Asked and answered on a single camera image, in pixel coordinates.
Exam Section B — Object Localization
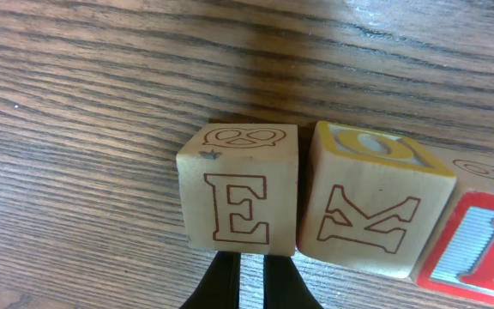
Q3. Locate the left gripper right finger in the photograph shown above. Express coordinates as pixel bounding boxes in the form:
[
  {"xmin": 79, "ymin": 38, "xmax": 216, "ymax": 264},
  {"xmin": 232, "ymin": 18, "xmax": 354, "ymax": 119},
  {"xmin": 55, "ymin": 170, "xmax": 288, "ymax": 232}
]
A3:
[{"xmin": 263, "ymin": 255, "xmax": 322, "ymax": 309}]

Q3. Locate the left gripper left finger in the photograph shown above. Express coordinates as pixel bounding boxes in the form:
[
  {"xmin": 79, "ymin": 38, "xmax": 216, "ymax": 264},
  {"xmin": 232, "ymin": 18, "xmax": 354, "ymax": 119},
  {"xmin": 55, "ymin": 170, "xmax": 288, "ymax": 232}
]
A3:
[{"xmin": 180, "ymin": 251, "xmax": 241, "ymax": 309}]

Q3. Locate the white blue picture block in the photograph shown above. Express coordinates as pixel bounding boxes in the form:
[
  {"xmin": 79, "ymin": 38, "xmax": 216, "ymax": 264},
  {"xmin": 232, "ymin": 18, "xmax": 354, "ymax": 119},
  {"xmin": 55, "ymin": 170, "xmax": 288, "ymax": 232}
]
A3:
[{"xmin": 176, "ymin": 124, "xmax": 299, "ymax": 257}]

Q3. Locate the white green picture block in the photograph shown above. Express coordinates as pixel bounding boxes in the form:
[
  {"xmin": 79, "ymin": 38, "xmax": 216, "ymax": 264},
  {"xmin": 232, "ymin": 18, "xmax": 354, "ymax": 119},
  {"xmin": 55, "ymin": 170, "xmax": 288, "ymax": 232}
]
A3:
[{"xmin": 298, "ymin": 121, "xmax": 456, "ymax": 278}]

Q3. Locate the red I block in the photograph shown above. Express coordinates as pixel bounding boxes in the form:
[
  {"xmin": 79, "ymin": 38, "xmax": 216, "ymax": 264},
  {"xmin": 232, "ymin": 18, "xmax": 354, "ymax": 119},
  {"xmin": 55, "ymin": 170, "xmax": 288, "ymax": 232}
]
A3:
[{"xmin": 411, "ymin": 147, "xmax": 494, "ymax": 305}]

